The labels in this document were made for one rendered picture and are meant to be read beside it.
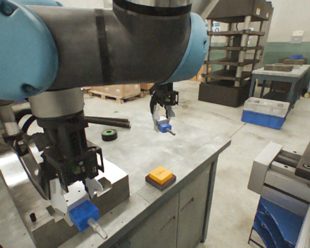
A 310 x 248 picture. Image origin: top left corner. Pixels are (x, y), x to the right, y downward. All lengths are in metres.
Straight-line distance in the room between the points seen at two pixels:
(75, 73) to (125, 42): 0.05
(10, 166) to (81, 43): 0.60
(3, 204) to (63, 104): 0.53
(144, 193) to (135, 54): 0.54
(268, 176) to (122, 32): 0.45
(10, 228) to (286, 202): 0.70
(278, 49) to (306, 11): 0.97
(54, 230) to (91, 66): 0.44
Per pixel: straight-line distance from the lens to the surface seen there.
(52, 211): 0.58
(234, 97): 4.32
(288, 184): 0.53
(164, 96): 0.72
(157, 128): 0.80
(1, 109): 1.17
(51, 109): 0.31
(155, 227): 0.88
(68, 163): 0.32
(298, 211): 0.56
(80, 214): 0.44
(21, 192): 0.66
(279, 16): 6.80
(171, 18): 0.18
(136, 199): 0.65
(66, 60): 0.19
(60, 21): 0.20
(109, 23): 0.20
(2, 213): 0.76
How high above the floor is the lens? 1.25
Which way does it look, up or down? 23 degrees down
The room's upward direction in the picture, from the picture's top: straight up
